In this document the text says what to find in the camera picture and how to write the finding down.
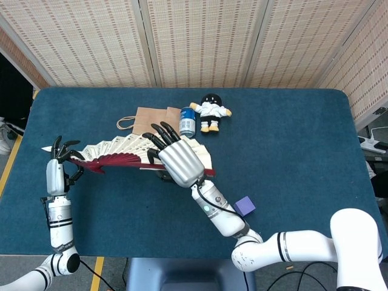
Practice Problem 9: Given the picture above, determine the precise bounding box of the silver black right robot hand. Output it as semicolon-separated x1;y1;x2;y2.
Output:
141;121;205;188

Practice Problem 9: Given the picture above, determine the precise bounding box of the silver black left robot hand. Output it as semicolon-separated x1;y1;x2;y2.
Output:
45;135;85;197

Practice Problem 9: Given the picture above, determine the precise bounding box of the red and cream folding fan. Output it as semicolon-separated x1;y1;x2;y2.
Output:
41;134;216;177

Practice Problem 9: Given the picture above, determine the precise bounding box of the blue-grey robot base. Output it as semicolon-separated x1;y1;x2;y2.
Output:
125;257;257;291

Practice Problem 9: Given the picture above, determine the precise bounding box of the blue and silver drink can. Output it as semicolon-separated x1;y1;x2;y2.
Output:
179;106;196;136

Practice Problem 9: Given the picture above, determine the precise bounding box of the plush doll in white jacket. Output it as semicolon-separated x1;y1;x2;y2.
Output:
189;93;233;133

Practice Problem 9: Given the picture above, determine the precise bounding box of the white shoe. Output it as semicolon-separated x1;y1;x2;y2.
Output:
0;117;13;155

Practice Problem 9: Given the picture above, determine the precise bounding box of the purple foam cube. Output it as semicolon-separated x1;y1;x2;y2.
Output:
233;196;256;217

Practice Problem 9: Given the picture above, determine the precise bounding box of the black cabinet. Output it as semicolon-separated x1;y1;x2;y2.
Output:
0;53;34;122

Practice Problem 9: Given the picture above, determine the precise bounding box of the blue felt table cover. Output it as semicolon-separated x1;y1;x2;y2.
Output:
0;87;388;259

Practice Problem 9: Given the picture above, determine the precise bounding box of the woven bamboo screen panel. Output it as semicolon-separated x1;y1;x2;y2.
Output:
316;0;388;122
0;27;49;90
139;0;269;89
244;0;380;89
0;0;157;89

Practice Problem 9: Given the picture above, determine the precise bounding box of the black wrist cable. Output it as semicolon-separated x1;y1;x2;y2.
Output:
193;180;242;219

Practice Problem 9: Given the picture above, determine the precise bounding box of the brown paper bag with handle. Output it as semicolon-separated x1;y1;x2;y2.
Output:
116;106;182;136

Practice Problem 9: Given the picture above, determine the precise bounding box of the black floor cable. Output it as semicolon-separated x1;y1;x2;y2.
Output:
245;262;338;291
78;259;128;291

